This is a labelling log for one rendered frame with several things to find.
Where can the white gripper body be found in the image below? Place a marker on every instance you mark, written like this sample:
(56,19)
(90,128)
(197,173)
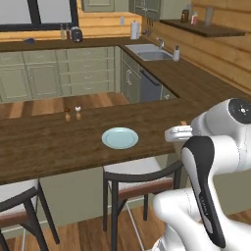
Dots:
(178,134)

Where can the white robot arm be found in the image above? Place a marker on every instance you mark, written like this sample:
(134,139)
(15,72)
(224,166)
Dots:
(228,157)

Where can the light blue plate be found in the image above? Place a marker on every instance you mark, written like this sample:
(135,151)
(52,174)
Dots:
(120,138)

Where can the small tan object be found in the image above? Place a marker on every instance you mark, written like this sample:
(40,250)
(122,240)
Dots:
(183,123)

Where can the dark grey dishwasher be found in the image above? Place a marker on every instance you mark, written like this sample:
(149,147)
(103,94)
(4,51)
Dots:
(148,86)

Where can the black chair with white seat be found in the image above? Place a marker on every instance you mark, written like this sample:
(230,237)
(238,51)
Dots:
(19,206)
(137,183)

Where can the green cupboard beside dishwasher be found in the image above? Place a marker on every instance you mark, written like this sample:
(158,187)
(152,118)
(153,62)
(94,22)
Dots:
(130,78)

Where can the white soap dispenser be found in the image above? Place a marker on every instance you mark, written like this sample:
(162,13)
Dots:
(176,54)

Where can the grey sink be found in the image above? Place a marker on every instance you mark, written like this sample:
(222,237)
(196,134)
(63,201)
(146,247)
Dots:
(148,52)

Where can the silver tap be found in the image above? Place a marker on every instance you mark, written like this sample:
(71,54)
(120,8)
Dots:
(160,42)

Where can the salt shaker with white cap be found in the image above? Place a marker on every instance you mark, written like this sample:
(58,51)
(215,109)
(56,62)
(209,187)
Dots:
(77,112)

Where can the hanging kitchen tools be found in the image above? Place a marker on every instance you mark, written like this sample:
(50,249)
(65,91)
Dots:
(148,26)

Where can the pepper shaker with dark cap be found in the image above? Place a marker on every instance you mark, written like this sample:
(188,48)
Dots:
(67,114)

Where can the white paper towel roll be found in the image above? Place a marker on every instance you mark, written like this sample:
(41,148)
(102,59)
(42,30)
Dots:
(134,30)

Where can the white jar with red label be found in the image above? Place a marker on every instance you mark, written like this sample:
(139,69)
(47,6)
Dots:
(194,18)

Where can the brown jar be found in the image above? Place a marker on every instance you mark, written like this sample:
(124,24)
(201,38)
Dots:
(185,16)

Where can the grey tall container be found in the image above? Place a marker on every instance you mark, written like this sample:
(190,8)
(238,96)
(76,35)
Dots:
(209,16)

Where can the small grey cup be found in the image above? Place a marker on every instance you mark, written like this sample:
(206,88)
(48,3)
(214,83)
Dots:
(122,21)

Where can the green base cupboard run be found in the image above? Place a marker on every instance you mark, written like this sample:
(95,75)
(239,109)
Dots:
(59,73)

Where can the dark glass bottle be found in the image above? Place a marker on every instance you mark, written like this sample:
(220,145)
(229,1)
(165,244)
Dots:
(68,32)

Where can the pale glass bottle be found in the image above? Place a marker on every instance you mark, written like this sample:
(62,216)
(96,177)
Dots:
(62,32)

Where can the dark blue small object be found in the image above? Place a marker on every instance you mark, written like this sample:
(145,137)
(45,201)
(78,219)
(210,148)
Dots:
(29,40)

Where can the black-framed window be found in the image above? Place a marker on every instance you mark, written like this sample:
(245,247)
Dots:
(39,13)

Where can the dark wooden wall shelf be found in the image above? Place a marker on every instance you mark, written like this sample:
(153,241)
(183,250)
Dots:
(202,28)

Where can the green wall cupboard with glass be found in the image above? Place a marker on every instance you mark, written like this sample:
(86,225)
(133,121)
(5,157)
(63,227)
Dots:
(145,8)

